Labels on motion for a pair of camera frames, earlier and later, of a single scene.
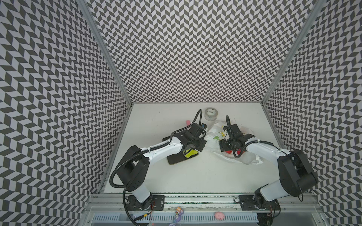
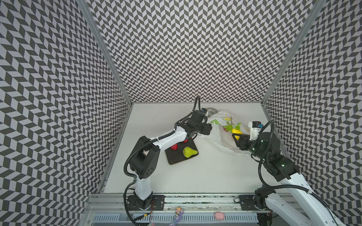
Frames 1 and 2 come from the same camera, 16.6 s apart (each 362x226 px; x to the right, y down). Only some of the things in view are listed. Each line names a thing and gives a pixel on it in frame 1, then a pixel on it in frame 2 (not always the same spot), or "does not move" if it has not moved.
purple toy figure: [179, 212] does not move
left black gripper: [201, 147] -> [208, 128]
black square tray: [178, 157] does not move
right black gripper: [226, 145] -> [242, 140]
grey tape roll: [211, 114] does not move
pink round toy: [219, 215] does not move
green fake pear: [192, 152] does not move
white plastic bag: [215, 133] -> [223, 124]
